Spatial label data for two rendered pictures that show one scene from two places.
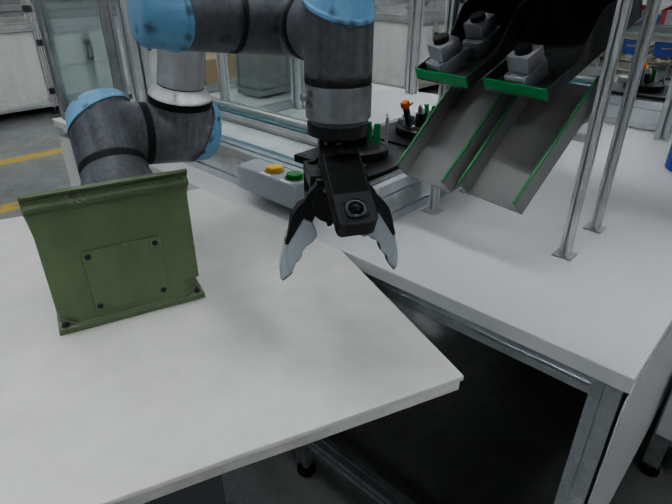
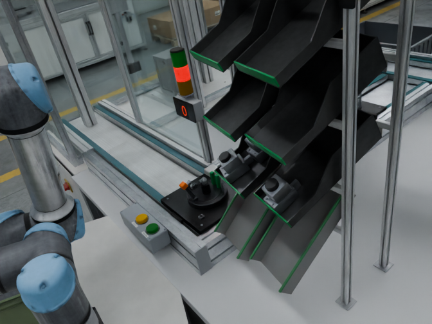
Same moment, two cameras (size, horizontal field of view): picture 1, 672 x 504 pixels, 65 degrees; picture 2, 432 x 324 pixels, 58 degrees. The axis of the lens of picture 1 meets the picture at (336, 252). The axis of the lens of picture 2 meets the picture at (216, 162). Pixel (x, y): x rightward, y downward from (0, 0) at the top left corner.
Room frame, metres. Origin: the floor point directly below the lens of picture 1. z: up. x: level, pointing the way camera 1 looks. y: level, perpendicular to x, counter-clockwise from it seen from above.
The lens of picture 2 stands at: (0.27, -0.38, 1.78)
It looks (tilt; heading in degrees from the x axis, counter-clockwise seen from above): 33 degrees down; 15
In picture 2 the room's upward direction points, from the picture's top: 11 degrees counter-clockwise
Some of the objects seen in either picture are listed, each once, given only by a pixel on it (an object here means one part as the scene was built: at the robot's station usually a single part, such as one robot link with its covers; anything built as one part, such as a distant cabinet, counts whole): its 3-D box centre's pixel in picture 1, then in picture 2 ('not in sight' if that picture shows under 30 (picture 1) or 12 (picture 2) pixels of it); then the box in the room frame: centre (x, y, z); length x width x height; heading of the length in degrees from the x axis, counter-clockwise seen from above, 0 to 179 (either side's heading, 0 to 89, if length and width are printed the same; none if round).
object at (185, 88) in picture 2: not in sight; (185, 86); (1.50, 0.00, 1.28); 0.05 x 0.05 x 0.05
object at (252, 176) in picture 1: (275, 182); (144, 226); (1.18, 0.15, 0.93); 0.21 x 0.07 x 0.06; 47
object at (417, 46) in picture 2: not in sight; (384, 48); (3.20, -1.01, 0.73); 0.62 x 0.42 x 0.23; 47
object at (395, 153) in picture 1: (360, 157); (207, 198); (1.28, -0.06, 0.96); 0.24 x 0.24 x 0.02; 47
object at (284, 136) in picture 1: (288, 149); (170, 175); (1.50, 0.14, 0.91); 0.84 x 0.28 x 0.10; 47
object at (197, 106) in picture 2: not in sight; (184, 83); (1.50, 0.00, 1.29); 0.12 x 0.05 x 0.25; 47
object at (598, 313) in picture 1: (451, 159); (298, 166); (1.61, -0.37, 0.84); 1.50 x 1.41 x 0.03; 47
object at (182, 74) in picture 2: not in sight; (182, 72); (1.50, 0.00, 1.33); 0.05 x 0.05 x 0.05
